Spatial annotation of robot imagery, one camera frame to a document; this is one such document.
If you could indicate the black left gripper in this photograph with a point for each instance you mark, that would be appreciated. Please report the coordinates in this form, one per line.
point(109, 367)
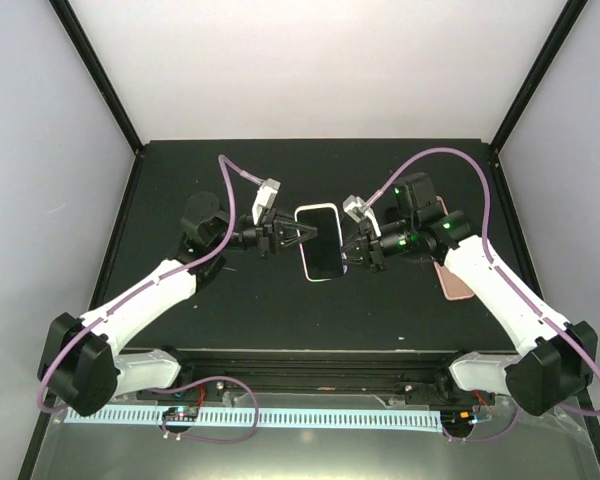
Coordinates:
point(266, 235)

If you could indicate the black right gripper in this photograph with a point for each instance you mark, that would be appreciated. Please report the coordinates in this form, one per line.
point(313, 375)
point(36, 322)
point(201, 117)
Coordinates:
point(375, 256)

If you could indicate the phone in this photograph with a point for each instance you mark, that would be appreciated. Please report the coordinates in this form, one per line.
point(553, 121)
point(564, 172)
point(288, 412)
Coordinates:
point(321, 255)

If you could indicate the pink phone case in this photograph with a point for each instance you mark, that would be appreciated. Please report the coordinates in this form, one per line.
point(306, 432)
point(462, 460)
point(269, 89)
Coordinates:
point(443, 205)

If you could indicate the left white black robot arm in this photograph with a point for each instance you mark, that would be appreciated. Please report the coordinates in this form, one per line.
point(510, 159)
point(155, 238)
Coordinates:
point(83, 362)

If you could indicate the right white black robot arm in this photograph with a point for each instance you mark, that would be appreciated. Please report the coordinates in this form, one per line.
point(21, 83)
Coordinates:
point(553, 357)

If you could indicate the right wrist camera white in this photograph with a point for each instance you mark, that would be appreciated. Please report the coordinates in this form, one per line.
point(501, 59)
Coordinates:
point(360, 211)

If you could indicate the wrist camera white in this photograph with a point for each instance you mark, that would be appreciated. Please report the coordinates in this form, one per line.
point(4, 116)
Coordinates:
point(360, 211)
point(264, 200)

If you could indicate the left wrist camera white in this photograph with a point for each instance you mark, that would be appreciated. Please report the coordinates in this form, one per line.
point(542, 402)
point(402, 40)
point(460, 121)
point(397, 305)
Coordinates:
point(264, 200)

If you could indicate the black aluminium rail frame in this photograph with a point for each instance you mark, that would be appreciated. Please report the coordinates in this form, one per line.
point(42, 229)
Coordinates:
point(300, 372)

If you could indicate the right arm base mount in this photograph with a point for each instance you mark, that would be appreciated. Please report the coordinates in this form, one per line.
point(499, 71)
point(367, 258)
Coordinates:
point(440, 390)

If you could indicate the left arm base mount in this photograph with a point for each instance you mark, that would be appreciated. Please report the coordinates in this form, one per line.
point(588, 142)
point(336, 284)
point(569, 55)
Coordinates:
point(210, 391)

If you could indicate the white slotted cable duct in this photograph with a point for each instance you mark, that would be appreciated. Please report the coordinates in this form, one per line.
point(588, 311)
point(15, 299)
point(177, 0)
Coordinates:
point(288, 418)

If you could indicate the right black corner post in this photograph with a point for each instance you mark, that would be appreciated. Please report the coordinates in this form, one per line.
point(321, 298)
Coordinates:
point(548, 52)

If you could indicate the black corner post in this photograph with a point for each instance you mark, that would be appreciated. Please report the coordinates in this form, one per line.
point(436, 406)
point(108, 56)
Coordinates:
point(548, 52)
point(90, 59)

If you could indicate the left black corner post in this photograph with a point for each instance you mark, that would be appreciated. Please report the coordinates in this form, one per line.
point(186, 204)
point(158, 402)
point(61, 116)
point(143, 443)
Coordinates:
point(90, 59)

